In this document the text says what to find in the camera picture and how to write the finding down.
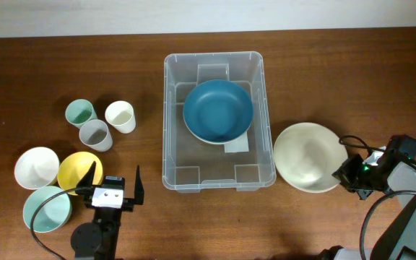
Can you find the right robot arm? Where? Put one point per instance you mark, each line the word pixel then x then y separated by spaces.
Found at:
pixel 279 222

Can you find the mint green plastic cup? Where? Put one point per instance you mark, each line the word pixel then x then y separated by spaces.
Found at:
pixel 79 112

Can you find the cream plastic cup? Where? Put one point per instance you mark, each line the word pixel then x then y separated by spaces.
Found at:
pixel 121 116

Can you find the small white bowl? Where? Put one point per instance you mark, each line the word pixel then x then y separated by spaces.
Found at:
pixel 36 168

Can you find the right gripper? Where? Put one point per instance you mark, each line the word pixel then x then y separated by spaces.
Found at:
pixel 343 175

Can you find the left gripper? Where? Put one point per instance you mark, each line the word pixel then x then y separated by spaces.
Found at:
pixel 128 203

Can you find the small mint green bowl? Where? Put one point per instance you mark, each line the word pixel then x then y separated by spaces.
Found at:
pixel 53 215

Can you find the dark blue bowl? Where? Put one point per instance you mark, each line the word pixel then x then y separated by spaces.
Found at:
pixel 218 111

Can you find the clear plastic storage container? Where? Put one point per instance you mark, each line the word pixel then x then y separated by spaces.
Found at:
pixel 190 165

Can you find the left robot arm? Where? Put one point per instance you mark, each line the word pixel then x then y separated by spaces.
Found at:
pixel 98 239

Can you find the grey plastic cup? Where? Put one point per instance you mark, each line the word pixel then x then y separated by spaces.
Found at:
pixel 96 135

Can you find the small yellow bowl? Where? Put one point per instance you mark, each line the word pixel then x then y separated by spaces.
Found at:
pixel 75 167

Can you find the large cream bowl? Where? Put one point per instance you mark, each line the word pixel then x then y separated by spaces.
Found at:
pixel 306 155
pixel 197 138

